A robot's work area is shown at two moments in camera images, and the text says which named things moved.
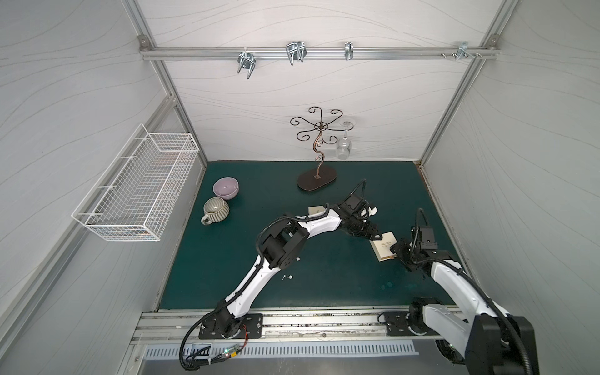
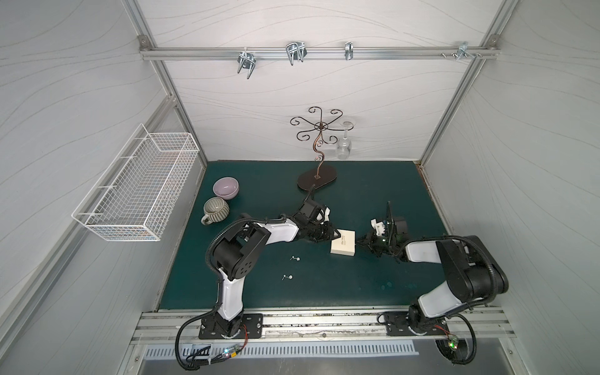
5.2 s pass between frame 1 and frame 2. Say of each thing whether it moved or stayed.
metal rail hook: stayed
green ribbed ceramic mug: stayed
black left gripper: moved
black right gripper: moved
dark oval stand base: stayed
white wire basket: stayed
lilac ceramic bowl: stayed
